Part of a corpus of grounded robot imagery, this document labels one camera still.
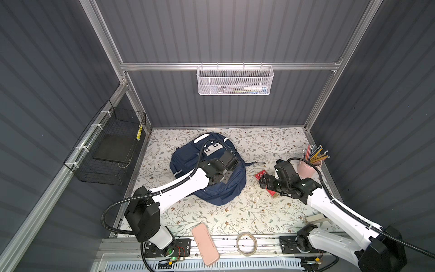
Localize red card box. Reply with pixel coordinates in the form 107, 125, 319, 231
255, 170, 278, 198

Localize navy blue student backpack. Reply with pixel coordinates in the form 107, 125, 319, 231
169, 133, 256, 206

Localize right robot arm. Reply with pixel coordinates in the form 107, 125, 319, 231
259, 160, 407, 272

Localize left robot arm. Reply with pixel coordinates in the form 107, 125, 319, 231
124, 151, 242, 249

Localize pink pencil cup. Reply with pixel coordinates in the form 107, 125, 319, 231
297, 162, 317, 179

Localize bundle of coloured pencils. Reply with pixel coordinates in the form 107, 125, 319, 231
302, 145, 330, 166

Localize pink pencil case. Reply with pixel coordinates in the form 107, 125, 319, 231
192, 223, 220, 266

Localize pens in white basket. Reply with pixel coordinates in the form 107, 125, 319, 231
217, 85, 269, 95

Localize roll of clear tape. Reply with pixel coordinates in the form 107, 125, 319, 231
236, 232, 258, 257

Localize yellow tag on basket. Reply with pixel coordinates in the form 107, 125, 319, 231
136, 125, 143, 141

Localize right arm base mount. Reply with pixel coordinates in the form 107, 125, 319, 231
279, 235, 326, 255

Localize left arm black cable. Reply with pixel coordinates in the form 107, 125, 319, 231
101, 138, 225, 272

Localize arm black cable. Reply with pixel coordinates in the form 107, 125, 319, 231
101, 138, 225, 272
285, 157, 435, 272

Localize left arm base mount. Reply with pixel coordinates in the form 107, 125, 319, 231
144, 238, 192, 258

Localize white wire mesh basket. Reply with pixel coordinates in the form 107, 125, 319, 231
196, 65, 274, 96

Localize black wire basket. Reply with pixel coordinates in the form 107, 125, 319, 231
64, 102, 147, 186

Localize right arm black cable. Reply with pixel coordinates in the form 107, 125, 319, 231
285, 157, 435, 272

